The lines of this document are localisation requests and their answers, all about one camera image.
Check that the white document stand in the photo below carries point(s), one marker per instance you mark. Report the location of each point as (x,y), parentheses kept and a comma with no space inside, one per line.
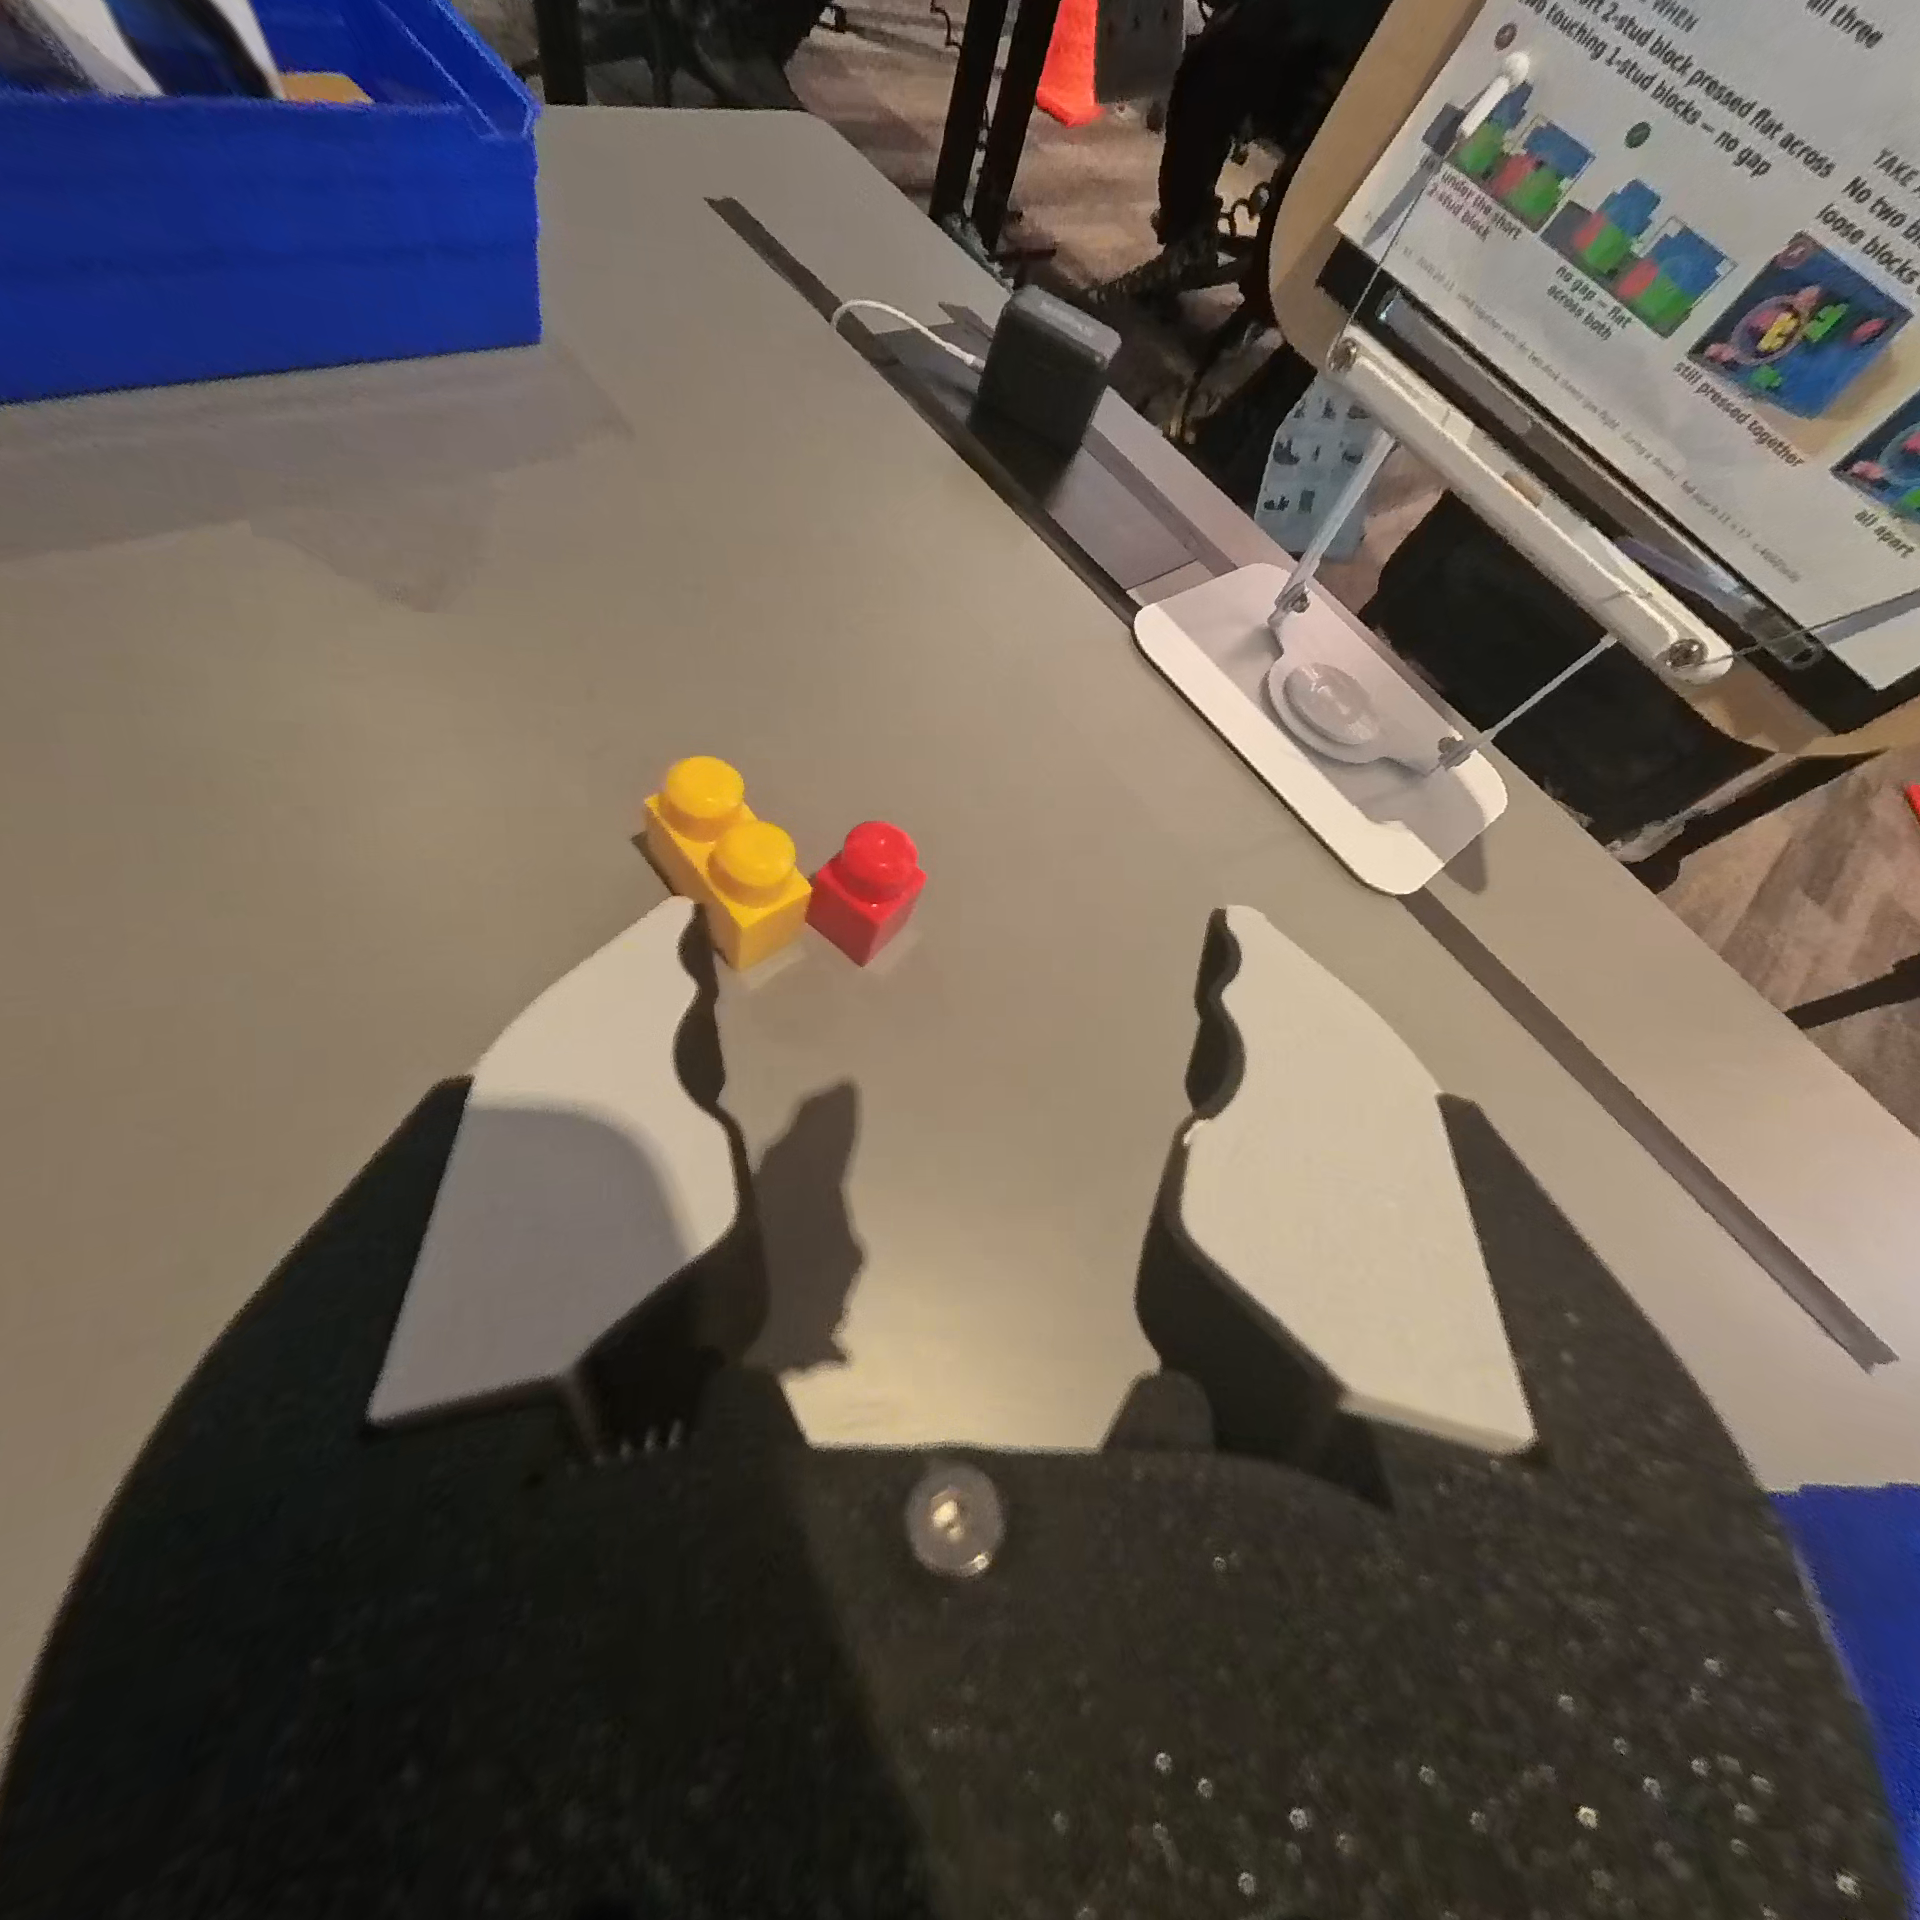
(1200,646)

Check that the black office chair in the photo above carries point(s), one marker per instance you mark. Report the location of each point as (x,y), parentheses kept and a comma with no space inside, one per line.
(1576,705)

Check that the wooden desk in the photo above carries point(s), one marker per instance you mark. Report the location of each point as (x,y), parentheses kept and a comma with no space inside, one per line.
(974,121)

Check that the yellow two-stud mega block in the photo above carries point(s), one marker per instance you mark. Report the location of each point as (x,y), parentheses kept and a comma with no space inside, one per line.
(750,902)

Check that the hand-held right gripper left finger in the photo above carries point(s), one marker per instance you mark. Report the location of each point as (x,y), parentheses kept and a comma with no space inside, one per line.
(557,1201)

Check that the printed instruction sheet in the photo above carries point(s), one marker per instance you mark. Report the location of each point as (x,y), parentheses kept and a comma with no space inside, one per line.
(1652,225)

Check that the red mega block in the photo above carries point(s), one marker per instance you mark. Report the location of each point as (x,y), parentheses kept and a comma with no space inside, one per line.
(863,902)

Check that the small printed card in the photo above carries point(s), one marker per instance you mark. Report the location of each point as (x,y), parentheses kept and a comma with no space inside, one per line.
(1305,481)

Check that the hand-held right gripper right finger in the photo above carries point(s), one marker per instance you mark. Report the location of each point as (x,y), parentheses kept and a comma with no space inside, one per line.
(1350,1244)

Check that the black power adapter cube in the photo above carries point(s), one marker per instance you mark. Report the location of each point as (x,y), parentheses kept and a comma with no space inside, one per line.
(1044,375)

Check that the orange traffic cone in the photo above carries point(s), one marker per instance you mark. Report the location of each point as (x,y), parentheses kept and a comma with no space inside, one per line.
(1068,60)

